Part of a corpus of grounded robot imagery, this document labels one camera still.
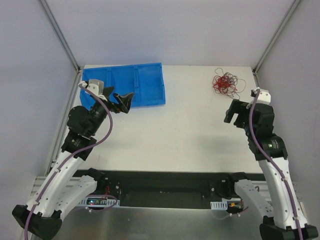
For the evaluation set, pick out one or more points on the blue plastic divided bin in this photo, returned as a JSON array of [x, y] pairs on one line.
[[144, 80]]

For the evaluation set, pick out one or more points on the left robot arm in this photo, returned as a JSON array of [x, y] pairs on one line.
[[44, 213]]

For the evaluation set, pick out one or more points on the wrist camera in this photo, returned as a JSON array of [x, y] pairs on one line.
[[261, 96], [94, 86]]

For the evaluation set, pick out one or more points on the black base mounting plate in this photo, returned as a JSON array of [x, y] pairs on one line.
[[173, 190]]

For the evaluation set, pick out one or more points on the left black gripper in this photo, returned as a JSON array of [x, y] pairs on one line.
[[111, 102]]

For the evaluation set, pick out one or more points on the right white cable duct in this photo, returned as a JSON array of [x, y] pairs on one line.
[[219, 205]]

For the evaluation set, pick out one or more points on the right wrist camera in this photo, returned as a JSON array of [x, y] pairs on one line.
[[261, 96]]

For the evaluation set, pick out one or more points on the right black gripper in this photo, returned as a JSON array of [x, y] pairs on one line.
[[240, 110]]

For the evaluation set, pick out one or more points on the white cable duct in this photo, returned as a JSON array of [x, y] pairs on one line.
[[99, 202], [219, 205]]

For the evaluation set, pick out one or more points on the left white cable duct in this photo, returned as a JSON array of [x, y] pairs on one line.
[[99, 202]]

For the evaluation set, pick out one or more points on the right aluminium frame post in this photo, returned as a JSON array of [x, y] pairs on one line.
[[281, 27]]

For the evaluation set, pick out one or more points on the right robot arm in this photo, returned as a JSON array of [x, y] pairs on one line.
[[282, 217]]

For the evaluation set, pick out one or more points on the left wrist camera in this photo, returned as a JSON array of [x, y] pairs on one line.
[[94, 86]]

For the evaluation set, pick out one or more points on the left aluminium frame post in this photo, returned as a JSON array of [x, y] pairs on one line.
[[59, 34]]

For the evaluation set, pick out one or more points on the aluminium frame post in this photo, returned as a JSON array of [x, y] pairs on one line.
[[281, 27], [59, 34]]

